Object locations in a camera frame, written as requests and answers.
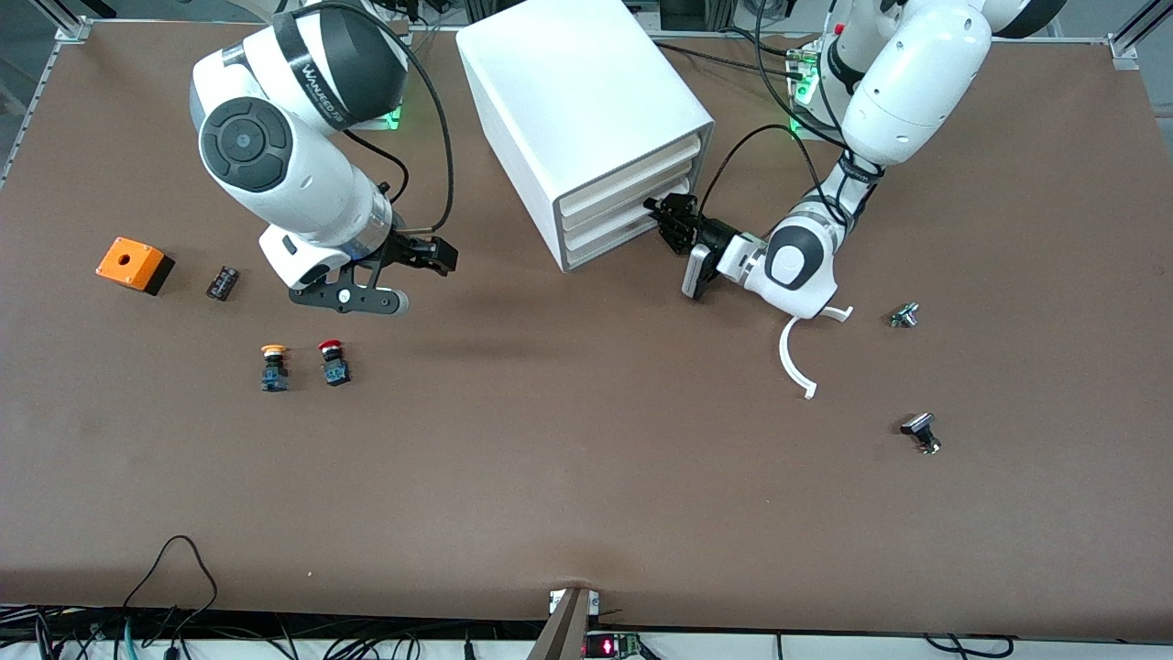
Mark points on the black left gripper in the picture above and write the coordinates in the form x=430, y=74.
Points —
x=707, y=230

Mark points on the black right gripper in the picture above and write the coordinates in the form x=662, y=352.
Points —
x=406, y=249

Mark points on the white plastic drawer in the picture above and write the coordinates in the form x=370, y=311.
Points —
x=632, y=176
x=632, y=194
x=614, y=238
x=623, y=216

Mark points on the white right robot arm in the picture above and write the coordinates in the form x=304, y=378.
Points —
x=312, y=183

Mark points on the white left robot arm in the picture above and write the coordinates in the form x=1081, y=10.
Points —
x=907, y=82

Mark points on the red push button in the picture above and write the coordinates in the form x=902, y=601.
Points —
x=334, y=367

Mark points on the white drawer cabinet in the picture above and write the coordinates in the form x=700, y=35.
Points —
x=568, y=92

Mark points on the yellow push button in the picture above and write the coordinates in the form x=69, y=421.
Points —
x=274, y=371

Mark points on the white curved plastic strip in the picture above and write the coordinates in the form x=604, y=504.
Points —
x=785, y=362

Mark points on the small black terminal block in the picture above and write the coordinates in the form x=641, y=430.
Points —
x=223, y=282

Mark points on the small silver metal fitting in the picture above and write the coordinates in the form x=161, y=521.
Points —
x=904, y=315

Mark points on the small board with red light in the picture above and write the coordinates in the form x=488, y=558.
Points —
x=609, y=647

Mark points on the orange button enclosure box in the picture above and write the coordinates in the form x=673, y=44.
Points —
x=128, y=261

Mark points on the black-headed metal switch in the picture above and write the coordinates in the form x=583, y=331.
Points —
x=919, y=426

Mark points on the grey metal post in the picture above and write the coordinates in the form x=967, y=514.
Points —
x=559, y=632

